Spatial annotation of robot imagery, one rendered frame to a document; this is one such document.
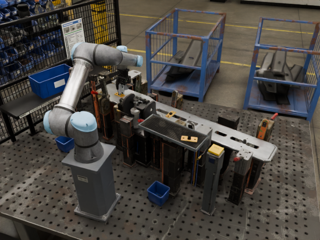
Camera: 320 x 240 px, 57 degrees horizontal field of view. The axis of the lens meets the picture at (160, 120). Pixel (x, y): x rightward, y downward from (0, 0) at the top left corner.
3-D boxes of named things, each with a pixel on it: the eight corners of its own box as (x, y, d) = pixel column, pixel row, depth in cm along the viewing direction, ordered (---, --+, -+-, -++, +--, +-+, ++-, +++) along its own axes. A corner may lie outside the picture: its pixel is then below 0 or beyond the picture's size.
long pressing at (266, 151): (280, 144, 179) (281, 142, 178) (267, 165, 163) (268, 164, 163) (110, 83, 244) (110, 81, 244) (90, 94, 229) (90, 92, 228)
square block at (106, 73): (115, 109, 265) (111, 72, 245) (109, 113, 260) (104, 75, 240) (108, 106, 269) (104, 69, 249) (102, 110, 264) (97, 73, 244)
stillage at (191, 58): (173, 64, 515) (175, 7, 462) (219, 71, 492) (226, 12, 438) (146, 97, 422) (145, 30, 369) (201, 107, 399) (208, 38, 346)
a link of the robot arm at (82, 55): (64, 133, 140) (99, 39, 159) (36, 128, 143) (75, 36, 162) (75, 141, 150) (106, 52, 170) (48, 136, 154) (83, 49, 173)
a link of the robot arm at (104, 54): (115, 45, 153) (144, 53, 200) (95, 43, 156) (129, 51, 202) (113, 67, 155) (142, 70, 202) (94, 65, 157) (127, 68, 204)
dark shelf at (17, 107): (110, 72, 258) (110, 69, 256) (17, 120, 198) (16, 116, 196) (93, 66, 269) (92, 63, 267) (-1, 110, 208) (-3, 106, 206)
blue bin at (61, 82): (78, 85, 233) (75, 69, 226) (43, 99, 215) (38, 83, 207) (66, 78, 242) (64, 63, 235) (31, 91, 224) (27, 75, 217)
